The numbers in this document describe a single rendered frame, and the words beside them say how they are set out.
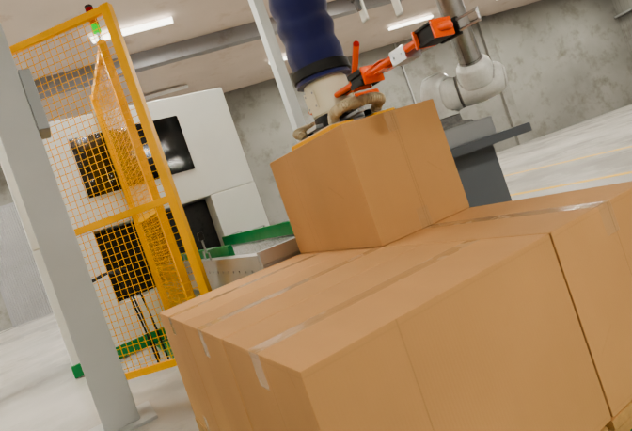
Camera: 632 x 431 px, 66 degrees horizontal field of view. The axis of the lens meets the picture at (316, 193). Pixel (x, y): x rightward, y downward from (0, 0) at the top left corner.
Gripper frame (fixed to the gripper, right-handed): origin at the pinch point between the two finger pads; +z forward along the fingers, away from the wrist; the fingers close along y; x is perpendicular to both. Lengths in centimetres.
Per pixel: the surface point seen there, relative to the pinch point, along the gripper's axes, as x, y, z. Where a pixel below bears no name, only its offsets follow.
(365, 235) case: -18, 21, 63
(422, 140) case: -11.1, -8.4, 40.3
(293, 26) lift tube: -35.5, 10.1, -14.4
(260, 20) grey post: -362, -148, -152
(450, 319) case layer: 49, 50, 72
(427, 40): 18.5, 4.2, 16.0
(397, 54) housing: 5.0, 3.8, 14.1
